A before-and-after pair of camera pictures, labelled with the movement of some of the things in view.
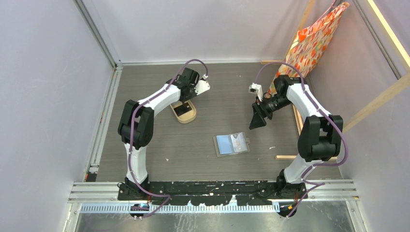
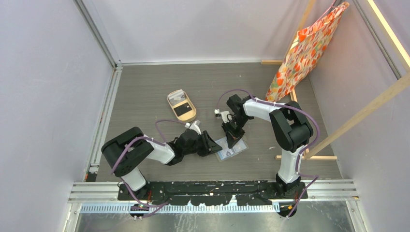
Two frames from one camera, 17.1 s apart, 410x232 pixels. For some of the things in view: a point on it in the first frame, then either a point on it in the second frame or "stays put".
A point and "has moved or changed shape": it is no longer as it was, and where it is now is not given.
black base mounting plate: [215, 193] stays put
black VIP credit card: [182, 108] stays put
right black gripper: [260, 112] → [233, 137]
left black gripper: [194, 93] → [209, 146]
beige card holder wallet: [230, 144] has moved or changed shape
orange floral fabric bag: [308, 44] stays put
